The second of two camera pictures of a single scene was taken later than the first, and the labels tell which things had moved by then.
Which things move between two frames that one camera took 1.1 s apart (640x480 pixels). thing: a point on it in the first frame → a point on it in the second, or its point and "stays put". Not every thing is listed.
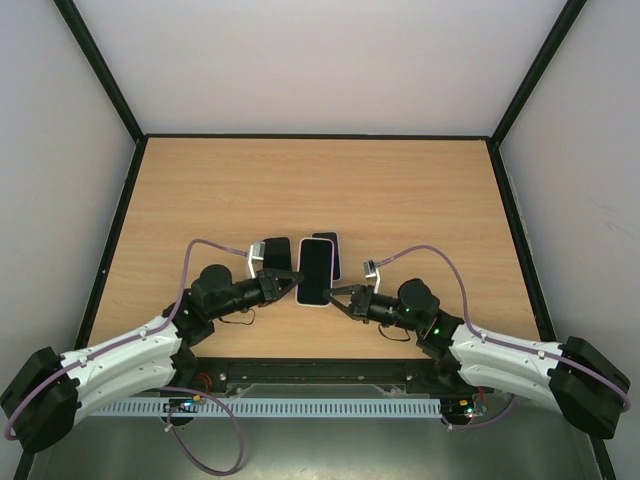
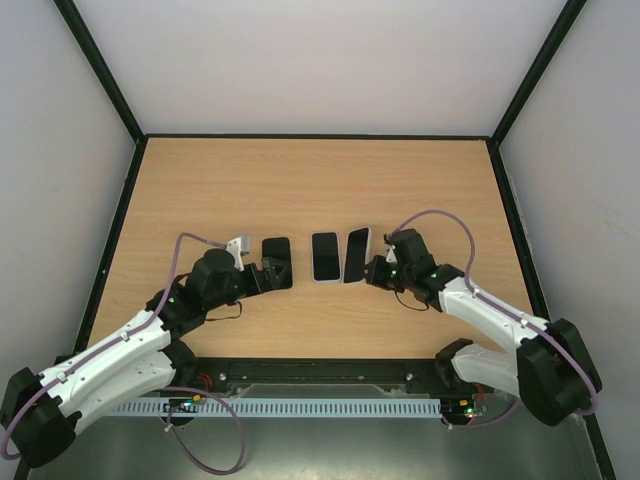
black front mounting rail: (310, 378) stays put
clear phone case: (316, 261) → (356, 254)
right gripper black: (359, 303) → (376, 270)
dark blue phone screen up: (316, 264) → (356, 252)
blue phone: (277, 254) stays put
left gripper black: (268, 286) → (267, 264)
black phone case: (277, 255) stays put
